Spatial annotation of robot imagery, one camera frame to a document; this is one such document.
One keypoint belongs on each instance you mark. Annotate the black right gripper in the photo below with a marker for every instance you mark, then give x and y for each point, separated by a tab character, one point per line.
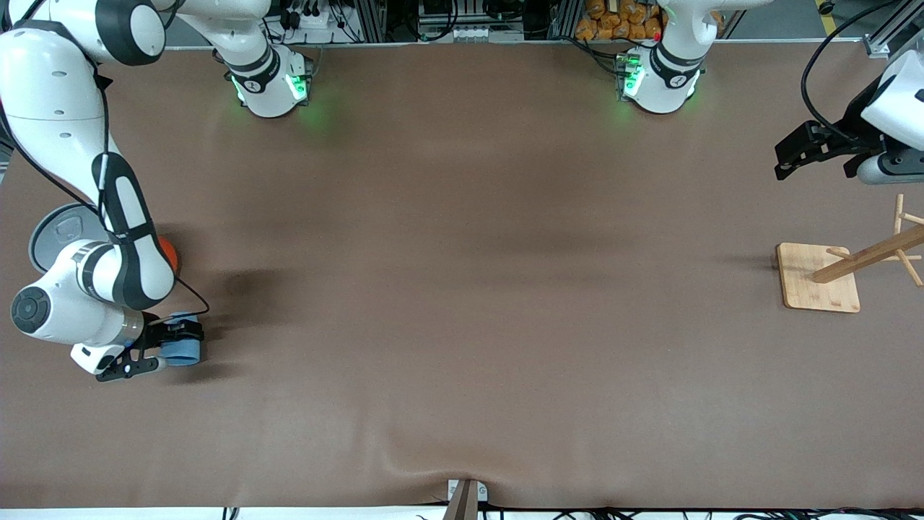
154	334

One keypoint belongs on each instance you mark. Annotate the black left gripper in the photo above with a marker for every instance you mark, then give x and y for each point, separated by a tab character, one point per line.
856	127

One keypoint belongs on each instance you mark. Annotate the light blue cup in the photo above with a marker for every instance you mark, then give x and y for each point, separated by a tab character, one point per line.
184	352

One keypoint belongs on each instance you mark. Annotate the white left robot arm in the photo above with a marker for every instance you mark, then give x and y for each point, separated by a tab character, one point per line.
664	79

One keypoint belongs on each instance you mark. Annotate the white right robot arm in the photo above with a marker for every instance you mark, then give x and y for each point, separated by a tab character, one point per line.
50	79

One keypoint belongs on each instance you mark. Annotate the wooden mug tree stand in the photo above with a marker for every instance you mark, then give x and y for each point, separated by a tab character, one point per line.
816	289

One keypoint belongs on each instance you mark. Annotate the orange can with grey lid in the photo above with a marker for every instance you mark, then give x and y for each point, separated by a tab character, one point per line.
61	231

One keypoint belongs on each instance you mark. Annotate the orange snack bags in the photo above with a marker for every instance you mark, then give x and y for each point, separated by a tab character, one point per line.
621	22

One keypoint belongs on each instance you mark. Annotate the brown table mat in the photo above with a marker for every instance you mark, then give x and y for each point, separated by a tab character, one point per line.
462	289

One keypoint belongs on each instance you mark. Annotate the white power strip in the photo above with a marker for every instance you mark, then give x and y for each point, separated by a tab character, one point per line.
310	14

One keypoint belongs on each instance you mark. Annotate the white connector block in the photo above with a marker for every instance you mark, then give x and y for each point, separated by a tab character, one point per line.
476	32

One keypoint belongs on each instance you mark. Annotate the aluminium frame profile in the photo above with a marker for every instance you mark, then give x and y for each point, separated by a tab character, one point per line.
884	40

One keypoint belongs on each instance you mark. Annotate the metal table edge bracket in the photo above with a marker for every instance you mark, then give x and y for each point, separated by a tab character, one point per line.
465	498

